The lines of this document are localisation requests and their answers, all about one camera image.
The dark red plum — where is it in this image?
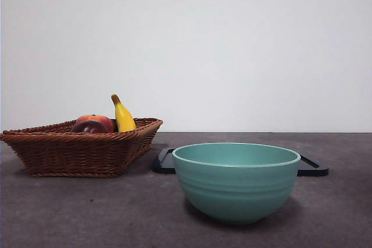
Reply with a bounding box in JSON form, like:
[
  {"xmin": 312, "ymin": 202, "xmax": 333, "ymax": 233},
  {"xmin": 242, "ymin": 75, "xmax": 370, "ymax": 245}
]
[{"xmin": 70, "ymin": 120, "xmax": 108, "ymax": 134}]

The teal green bowl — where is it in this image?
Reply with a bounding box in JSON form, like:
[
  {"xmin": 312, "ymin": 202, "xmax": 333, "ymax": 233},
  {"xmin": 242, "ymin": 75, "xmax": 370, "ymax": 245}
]
[{"xmin": 171, "ymin": 142, "xmax": 301, "ymax": 225}]

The yellow banana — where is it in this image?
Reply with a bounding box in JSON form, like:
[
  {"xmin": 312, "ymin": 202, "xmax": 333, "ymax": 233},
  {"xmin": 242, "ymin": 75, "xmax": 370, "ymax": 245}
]
[{"xmin": 111, "ymin": 94, "xmax": 137, "ymax": 132}]

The dark rectangular tray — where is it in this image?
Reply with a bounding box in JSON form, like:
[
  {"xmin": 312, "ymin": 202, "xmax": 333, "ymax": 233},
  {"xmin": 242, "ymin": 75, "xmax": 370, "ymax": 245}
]
[{"xmin": 152, "ymin": 148, "xmax": 330, "ymax": 177}]

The brown wicker basket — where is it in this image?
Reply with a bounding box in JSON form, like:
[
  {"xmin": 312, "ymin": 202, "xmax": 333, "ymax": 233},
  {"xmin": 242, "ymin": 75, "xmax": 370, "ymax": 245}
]
[{"xmin": 0, "ymin": 117, "xmax": 164, "ymax": 178}]

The red yellow peach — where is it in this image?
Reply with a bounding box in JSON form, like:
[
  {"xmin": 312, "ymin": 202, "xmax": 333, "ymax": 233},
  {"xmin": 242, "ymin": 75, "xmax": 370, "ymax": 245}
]
[{"xmin": 76, "ymin": 114, "xmax": 115, "ymax": 133}]

